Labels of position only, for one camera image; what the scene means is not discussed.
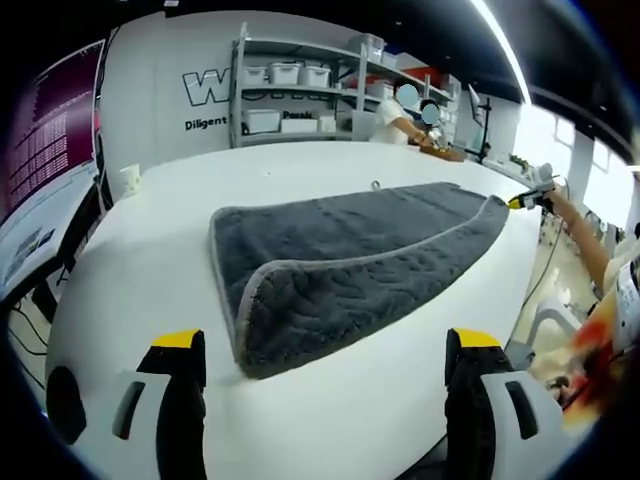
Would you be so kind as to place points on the grey towel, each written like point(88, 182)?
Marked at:
point(350, 240)

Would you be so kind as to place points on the small green plant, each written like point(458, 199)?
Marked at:
point(520, 161)

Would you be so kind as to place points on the black stand with screen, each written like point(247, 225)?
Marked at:
point(482, 125)

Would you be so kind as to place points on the black computer mouse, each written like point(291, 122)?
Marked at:
point(66, 405)

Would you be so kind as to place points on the wooden tray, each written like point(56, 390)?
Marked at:
point(442, 152)

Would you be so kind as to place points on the person's red patterned clothing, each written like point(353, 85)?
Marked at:
point(585, 360)

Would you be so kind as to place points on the ceiling light strip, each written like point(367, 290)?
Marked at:
point(505, 45)

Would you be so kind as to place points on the person's light shirt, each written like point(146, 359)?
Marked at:
point(627, 305)

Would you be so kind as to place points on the white paper cup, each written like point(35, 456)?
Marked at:
point(131, 180)

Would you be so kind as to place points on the group of white storage boxes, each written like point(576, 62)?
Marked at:
point(285, 74)

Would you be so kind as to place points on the computer monitor with purple screen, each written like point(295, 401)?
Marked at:
point(50, 125)

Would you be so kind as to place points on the grey metal shelf unit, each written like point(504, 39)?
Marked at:
point(239, 90)

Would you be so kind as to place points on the grey chair frame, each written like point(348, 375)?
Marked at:
point(555, 320)

